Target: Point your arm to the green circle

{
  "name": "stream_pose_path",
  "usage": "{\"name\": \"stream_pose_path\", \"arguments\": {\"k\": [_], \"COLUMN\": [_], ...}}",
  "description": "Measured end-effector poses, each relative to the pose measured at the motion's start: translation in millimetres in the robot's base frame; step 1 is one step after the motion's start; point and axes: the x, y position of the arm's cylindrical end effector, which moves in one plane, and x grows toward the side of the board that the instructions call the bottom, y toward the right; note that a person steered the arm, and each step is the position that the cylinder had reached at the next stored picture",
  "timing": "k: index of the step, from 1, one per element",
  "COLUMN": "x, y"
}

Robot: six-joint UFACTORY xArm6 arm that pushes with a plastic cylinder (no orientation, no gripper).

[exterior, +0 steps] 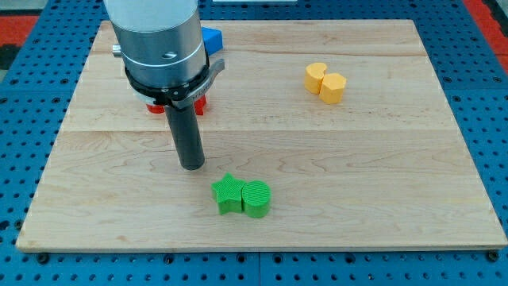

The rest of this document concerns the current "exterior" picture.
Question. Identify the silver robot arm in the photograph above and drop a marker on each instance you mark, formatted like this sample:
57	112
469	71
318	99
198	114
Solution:
161	40

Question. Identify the green circle block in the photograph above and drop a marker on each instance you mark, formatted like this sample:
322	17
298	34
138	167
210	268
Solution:
256	199

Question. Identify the green star block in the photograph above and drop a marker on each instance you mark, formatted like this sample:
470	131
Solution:
227	194

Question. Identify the red block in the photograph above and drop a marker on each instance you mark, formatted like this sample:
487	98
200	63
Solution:
199	107

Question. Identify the black cylindrical pointer tool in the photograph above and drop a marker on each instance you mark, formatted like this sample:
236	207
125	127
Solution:
185	133

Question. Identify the light wooden board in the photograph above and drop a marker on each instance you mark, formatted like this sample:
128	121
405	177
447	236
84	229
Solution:
386	169

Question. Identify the yellow crescent block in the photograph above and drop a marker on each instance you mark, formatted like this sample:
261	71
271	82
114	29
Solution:
314	74

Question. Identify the yellow octagon block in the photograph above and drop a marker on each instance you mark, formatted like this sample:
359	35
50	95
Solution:
332	88

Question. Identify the blue block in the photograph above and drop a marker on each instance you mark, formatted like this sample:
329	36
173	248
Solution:
212	39

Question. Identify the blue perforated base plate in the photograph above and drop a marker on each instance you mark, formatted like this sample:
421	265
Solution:
56	39

